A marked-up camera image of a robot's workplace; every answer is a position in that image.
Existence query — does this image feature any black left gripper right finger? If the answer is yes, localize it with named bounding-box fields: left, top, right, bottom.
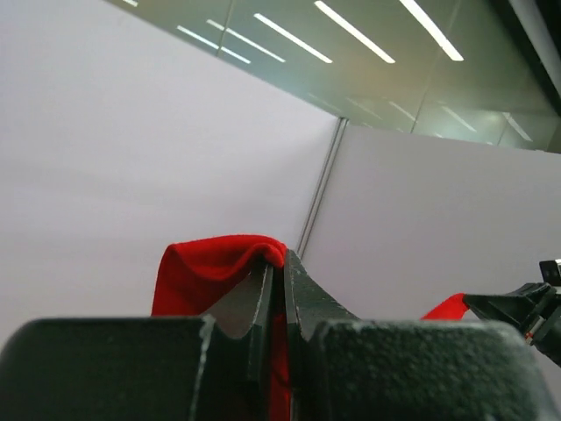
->
left=283, top=252, right=560, bottom=420

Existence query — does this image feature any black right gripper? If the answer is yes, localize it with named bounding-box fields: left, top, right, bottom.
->
left=463, top=259, right=560, bottom=367

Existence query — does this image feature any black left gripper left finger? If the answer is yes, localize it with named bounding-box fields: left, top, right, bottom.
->
left=1, top=262, right=273, bottom=420

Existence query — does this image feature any red t shirt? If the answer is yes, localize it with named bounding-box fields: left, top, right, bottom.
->
left=151, top=234, right=290, bottom=420

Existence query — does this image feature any left aluminium corner post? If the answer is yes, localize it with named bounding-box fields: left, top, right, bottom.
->
left=296, top=117, right=349, bottom=258

